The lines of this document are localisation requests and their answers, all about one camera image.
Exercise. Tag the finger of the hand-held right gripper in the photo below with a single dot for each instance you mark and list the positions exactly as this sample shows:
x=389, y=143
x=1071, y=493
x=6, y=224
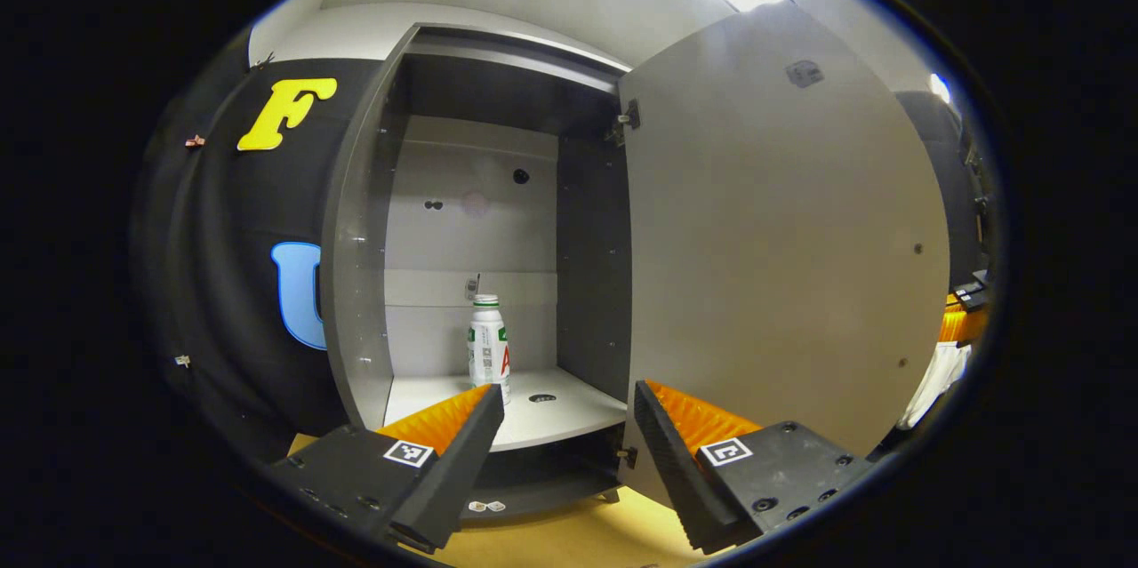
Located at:
x=962, y=324

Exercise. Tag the black door hinge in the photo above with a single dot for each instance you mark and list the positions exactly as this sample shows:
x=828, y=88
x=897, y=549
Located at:
x=628, y=458
x=629, y=119

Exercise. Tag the small ceiling light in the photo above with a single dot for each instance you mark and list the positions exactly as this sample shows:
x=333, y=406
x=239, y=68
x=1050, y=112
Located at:
x=940, y=88

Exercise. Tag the black stand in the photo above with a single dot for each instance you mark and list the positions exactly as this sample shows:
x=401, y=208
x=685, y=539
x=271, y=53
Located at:
x=976, y=186

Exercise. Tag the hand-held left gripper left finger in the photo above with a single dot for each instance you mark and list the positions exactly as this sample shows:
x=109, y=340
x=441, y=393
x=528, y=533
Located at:
x=458, y=466

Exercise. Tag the black clip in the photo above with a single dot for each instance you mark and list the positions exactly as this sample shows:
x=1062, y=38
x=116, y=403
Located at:
x=265, y=60

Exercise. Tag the beige cabinet door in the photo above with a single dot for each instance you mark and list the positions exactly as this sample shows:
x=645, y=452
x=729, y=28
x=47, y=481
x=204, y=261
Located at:
x=782, y=239

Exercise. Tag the white bottle green label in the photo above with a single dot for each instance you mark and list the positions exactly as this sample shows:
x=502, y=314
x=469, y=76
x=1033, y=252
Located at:
x=487, y=346

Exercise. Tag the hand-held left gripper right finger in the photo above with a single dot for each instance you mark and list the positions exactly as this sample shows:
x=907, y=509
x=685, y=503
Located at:
x=676, y=470

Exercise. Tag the grey cabinet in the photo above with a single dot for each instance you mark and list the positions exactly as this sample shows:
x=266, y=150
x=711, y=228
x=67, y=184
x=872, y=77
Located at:
x=471, y=230

